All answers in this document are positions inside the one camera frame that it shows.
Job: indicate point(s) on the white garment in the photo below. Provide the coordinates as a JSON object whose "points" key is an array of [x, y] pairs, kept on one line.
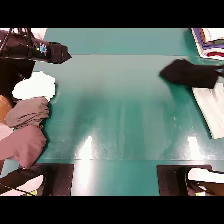
{"points": [[35, 86]]}

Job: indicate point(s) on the stack of folded clothes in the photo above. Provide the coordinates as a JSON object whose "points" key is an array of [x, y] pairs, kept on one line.
{"points": [[213, 41]]}

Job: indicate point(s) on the grey-brown garment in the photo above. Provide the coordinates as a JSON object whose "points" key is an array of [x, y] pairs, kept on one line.
{"points": [[28, 111]]}

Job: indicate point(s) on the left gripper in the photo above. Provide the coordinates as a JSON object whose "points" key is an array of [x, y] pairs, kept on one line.
{"points": [[60, 52]]}

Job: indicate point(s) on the pink garment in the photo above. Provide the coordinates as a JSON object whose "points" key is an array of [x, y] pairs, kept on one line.
{"points": [[23, 143]]}

